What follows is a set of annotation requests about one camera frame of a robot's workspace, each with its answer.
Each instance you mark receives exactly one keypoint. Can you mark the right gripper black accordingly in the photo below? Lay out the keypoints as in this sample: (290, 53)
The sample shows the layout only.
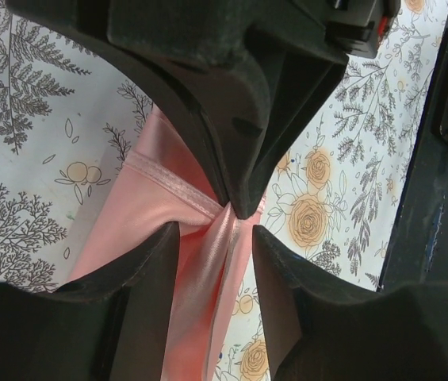
(292, 53)

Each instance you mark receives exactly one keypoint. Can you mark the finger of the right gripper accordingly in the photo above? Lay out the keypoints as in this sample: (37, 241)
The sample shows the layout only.
(207, 119)

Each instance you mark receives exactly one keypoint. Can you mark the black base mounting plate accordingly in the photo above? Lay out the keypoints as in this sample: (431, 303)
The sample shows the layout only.
(418, 246)

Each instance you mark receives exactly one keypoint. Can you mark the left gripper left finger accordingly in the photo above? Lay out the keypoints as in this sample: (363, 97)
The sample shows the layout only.
(110, 324)

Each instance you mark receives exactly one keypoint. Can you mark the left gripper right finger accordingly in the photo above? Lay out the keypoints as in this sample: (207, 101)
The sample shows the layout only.
(320, 327)

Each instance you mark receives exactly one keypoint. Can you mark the salmon pink cloth napkin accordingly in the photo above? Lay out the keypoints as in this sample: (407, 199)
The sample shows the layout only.
(178, 314)

